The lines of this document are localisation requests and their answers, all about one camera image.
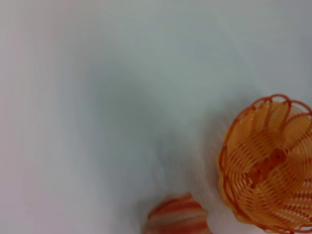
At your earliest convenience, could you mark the orange white striped toy bread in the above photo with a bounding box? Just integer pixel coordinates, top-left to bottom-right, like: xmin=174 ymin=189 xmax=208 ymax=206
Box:
xmin=142 ymin=193 xmax=212 ymax=234

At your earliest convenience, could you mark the orange woven plastic basket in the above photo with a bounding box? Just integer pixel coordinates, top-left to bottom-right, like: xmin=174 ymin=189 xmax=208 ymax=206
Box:
xmin=216 ymin=94 xmax=312 ymax=234

